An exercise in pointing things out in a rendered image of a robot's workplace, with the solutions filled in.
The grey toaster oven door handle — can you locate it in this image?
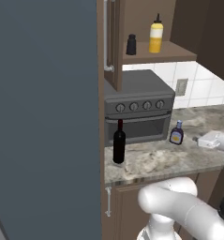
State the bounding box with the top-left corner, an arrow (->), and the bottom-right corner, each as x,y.
105,113 -> 172,124

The dark grey toaster oven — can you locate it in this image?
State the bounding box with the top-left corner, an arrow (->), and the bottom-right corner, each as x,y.
104,68 -> 176,148

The plain brown cabinet door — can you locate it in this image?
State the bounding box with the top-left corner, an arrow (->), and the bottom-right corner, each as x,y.
169,0 -> 224,84

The black pepper shaker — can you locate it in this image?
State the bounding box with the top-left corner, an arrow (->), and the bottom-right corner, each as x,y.
126,33 -> 138,56

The yellow mustard squeeze bottle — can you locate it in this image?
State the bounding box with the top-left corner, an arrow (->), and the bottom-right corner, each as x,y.
148,12 -> 165,54

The dark wine bottle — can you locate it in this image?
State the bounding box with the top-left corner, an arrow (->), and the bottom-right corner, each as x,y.
112,118 -> 127,165

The grey wall outlet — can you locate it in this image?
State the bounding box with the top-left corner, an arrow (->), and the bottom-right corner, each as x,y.
174,78 -> 189,98

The brown base cabinet door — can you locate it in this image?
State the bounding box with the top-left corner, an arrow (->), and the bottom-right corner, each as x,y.
112,173 -> 200,240

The silver cabinet door handle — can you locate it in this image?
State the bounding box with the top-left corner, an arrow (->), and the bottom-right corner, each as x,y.
102,0 -> 115,73

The brown tall side panel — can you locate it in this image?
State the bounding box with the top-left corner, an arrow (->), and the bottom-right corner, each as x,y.
96,0 -> 106,240

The blue syrup bottle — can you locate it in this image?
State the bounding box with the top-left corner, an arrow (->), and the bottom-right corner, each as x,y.
169,120 -> 185,146

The grey fridge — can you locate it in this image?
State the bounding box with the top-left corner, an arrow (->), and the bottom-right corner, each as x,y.
0,0 -> 102,240

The silver base cabinet handle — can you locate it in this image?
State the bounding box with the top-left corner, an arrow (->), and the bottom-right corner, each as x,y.
105,186 -> 112,218

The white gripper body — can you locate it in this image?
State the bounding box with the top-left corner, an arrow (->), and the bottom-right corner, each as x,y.
197,129 -> 224,151

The brown cabinet door with handle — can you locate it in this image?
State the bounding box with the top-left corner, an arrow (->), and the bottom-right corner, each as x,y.
103,0 -> 126,92

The brown wall cabinet shelf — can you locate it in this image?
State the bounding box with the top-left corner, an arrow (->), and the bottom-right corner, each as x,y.
122,0 -> 198,66

